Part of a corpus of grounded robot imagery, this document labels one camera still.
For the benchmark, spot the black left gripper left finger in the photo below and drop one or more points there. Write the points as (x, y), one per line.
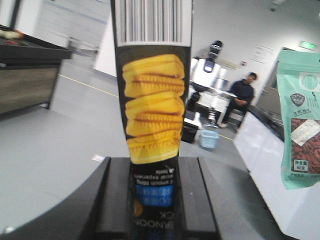
(97, 210)

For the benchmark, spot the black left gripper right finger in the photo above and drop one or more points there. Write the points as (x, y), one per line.
(223, 204)

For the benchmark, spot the teal goji berry bag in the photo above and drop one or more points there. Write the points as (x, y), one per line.
(298, 86)

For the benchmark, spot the black Franzzi cookie box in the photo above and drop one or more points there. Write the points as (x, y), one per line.
(152, 44)

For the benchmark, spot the light blue plastic basket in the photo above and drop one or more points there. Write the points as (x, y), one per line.
(208, 139)

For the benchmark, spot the seated man in black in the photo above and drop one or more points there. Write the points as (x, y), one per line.
(244, 94)

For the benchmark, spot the white humanoid robot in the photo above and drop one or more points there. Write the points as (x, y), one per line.
(204, 72)

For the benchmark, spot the dark produce display stand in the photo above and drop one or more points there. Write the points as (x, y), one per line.
(29, 69)

